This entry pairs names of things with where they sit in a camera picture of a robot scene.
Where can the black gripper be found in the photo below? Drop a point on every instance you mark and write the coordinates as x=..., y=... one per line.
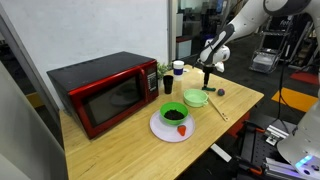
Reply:
x=207, y=69

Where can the green toy zucchini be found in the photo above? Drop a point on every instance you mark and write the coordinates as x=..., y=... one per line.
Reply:
x=210, y=89

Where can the mint green pot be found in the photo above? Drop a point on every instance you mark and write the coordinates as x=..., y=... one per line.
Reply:
x=195, y=98

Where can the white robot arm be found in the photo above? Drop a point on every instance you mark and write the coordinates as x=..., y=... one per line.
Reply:
x=246, y=16

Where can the purple toy grapes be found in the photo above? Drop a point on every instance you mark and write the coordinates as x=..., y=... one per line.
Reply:
x=221, y=92

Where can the coffee beans in bowl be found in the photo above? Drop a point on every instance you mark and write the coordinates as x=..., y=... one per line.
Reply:
x=174, y=115

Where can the green bowl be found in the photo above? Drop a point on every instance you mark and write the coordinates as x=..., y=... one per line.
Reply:
x=166, y=116

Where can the white purple paper cup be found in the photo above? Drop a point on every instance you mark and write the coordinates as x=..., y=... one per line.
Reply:
x=178, y=71

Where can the beige plastic spoon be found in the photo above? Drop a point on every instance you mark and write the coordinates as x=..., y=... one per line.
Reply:
x=218, y=111

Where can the black cup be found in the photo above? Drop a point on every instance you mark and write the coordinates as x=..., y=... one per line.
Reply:
x=168, y=85

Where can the white cabinet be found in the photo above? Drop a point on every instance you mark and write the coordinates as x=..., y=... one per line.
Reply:
x=184, y=48

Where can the small potted plant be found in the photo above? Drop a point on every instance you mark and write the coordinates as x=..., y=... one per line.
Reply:
x=162, y=70

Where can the red toy strawberry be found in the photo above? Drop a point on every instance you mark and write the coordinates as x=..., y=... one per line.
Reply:
x=181, y=130

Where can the white storage bin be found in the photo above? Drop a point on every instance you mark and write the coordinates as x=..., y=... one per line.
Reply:
x=264, y=62

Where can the pale lavender plate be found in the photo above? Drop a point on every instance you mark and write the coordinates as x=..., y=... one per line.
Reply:
x=165, y=131

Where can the white flat board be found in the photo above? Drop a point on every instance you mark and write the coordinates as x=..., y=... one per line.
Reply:
x=220, y=153

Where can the black breadboard base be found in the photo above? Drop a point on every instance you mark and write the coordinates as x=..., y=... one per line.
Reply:
x=256, y=146

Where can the orange floor mat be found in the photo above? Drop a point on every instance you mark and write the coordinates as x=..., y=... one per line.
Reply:
x=292, y=99

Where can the metal shelf rack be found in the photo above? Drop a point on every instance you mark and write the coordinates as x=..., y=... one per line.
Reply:
x=293, y=36

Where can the red floor mat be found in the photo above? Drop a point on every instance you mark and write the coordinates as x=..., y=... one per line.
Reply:
x=304, y=78

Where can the red black microwave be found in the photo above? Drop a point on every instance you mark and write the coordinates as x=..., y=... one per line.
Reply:
x=100, y=86

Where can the grey partition panel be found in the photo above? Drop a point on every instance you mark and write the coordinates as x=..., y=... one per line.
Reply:
x=26, y=143

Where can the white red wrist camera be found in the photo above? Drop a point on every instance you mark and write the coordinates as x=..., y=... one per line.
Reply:
x=220, y=66

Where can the aluminium bracket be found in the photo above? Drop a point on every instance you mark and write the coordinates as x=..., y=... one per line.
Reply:
x=276, y=135

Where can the grey metal frame post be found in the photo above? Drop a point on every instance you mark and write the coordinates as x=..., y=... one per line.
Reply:
x=23, y=56

